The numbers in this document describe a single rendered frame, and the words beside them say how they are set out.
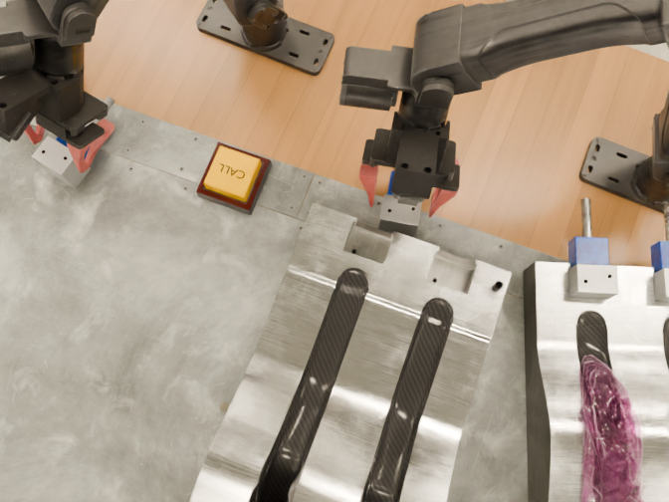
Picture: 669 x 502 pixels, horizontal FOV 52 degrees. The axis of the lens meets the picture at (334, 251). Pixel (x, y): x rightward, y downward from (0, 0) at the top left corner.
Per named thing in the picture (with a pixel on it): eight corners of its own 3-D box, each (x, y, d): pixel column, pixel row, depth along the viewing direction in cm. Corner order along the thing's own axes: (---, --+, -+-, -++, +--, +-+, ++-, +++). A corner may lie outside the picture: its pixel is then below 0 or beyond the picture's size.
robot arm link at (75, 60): (35, 89, 78) (32, 37, 73) (14, 59, 80) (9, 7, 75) (92, 78, 82) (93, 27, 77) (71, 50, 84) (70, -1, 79)
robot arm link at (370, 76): (335, 127, 79) (341, 76, 67) (343, 62, 81) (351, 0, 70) (435, 139, 79) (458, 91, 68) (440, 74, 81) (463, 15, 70)
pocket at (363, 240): (353, 225, 89) (354, 216, 85) (392, 239, 88) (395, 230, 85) (341, 257, 87) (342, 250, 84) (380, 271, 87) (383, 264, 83)
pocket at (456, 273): (433, 253, 88) (437, 245, 84) (472, 267, 87) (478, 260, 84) (421, 286, 87) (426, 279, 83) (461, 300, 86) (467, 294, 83)
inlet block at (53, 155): (103, 99, 99) (91, 81, 93) (130, 116, 98) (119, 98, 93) (47, 171, 96) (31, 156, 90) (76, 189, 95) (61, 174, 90)
